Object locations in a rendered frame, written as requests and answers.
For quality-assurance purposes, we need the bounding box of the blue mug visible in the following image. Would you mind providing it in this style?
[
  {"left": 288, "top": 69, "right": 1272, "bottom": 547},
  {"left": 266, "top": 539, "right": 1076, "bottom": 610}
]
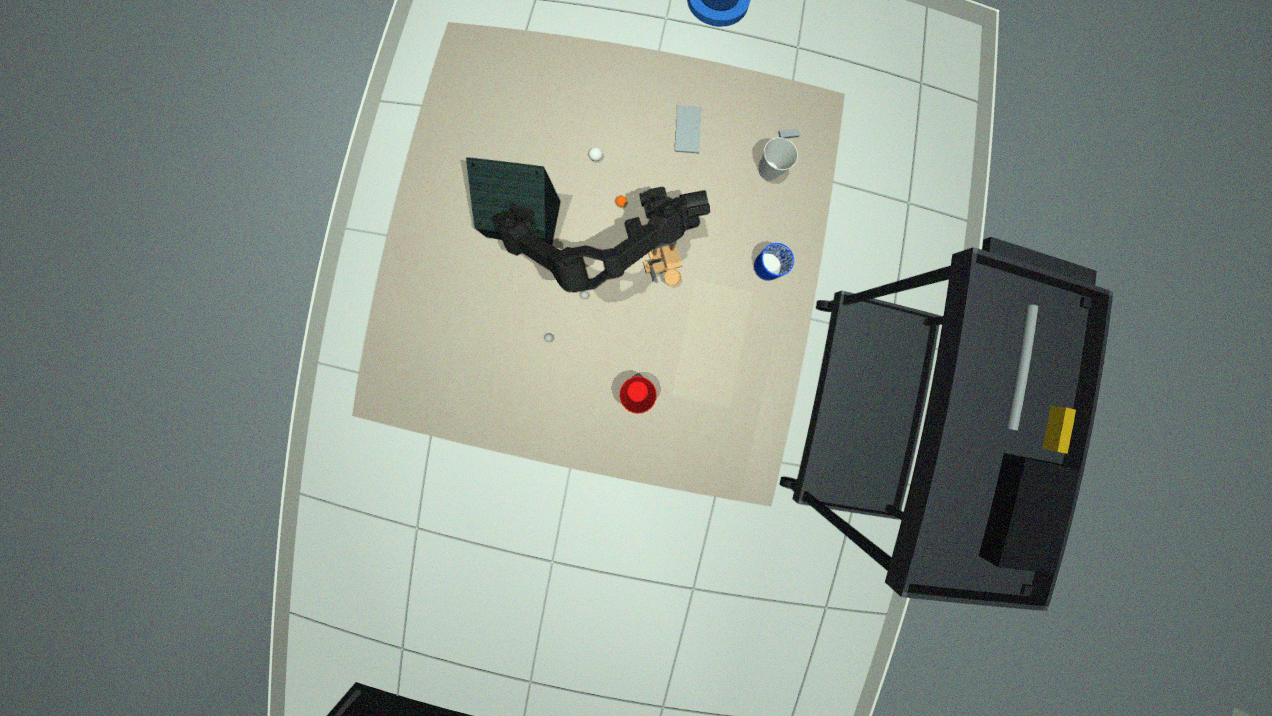
[{"left": 753, "top": 243, "right": 794, "bottom": 281}]

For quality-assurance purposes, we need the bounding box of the red plastic cup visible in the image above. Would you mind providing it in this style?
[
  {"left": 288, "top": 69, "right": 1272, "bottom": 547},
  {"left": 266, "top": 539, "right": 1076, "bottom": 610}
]
[{"left": 619, "top": 376, "right": 658, "bottom": 415}]

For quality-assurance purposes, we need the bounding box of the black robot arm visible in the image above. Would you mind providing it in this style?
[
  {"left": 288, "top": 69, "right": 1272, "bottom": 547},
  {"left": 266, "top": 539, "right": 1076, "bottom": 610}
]
[{"left": 495, "top": 186, "right": 710, "bottom": 293}]

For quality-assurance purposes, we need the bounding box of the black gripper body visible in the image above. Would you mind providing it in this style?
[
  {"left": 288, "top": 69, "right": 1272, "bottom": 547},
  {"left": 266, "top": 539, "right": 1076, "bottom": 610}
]
[{"left": 625, "top": 216, "right": 701, "bottom": 237}]

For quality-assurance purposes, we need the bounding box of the wooden toy catapult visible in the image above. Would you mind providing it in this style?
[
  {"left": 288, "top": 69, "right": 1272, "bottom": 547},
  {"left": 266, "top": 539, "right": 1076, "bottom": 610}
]
[{"left": 644, "top": 242, "right": 682, "bottom": 286}]

